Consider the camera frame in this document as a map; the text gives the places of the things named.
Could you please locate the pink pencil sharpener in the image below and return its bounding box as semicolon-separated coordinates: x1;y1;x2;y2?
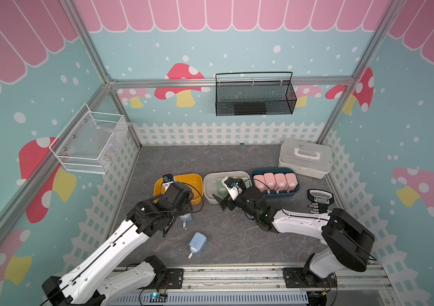
264;173;276;193
253;175;268;193
285;173;298;193
274;173;288;193

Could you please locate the green pencil sharpener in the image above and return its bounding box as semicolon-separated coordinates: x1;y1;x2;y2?
216;178;228;198
242;177;252;188

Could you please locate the dark teal storage box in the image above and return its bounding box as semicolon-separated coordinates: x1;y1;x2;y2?
251;167;300;198

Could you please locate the white plastic storage box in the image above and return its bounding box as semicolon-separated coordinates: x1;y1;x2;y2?
204;171;250;205

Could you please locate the blue pencil sharpener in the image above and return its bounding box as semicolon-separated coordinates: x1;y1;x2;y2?
188;232;207;259
179;214;192;230

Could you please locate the yellow plastic storage box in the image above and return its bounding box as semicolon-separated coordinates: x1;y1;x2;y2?
153;173;204;205

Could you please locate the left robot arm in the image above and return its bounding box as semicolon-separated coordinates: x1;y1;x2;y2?
42;182;194;305

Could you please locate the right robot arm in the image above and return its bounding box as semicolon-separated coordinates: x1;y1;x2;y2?
213;186;375;279

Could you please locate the rack of metal bits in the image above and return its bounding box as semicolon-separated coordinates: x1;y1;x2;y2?
307;189;335;214

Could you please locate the translucent plastic lidded case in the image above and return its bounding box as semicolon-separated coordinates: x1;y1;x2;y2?
278;138;332;179

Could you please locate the small green circuit board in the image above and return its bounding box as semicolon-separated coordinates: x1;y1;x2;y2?
149;292;168;303

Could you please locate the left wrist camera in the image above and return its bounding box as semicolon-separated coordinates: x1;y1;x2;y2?
162;173;175;194

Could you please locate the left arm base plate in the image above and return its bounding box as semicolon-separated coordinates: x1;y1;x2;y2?
151;269;184;290

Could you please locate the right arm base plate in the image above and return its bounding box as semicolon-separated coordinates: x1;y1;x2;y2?
283;267;337;291

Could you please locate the white wire mesh basket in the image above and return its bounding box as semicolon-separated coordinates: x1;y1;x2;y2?
49;105;128;175

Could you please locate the grey slotted cable duct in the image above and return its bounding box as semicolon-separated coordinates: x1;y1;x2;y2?
109;291;309;305

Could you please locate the black wire mesh basket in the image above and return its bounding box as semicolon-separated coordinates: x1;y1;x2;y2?
215;71;297;117

